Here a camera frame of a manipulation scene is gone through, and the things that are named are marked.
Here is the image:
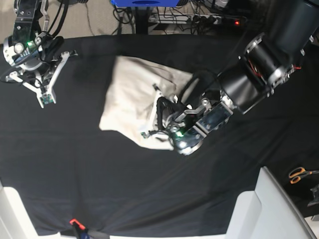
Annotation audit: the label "white T-shirt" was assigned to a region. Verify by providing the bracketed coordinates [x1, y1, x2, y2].
[99, 56, 192, 150]

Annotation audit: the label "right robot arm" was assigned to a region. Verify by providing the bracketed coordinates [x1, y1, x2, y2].
[0, 0, 77, 108]

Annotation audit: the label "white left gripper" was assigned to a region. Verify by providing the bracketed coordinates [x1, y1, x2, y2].
[141, 83, 192, 138]

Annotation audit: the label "black power strip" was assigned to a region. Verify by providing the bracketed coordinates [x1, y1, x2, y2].
[148, 13, 248, 26]

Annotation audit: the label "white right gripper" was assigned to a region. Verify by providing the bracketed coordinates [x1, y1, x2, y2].
[4, 36, 77, 108]

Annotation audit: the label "red black clamp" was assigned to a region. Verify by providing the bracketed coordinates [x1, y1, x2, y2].
[69, 218, 110, 239]

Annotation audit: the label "orange handled scissors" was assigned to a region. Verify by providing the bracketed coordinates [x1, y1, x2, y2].
[288, 167, 319, 184]

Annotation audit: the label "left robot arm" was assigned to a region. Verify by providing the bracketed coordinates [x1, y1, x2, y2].
[141, 0, 319, 155]

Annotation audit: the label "blue plastic bin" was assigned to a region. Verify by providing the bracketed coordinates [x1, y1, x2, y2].
[110, 0, 179, 7]

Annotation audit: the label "black table cloth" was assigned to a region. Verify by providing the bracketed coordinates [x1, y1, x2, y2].
[0, 35, 319, 237]

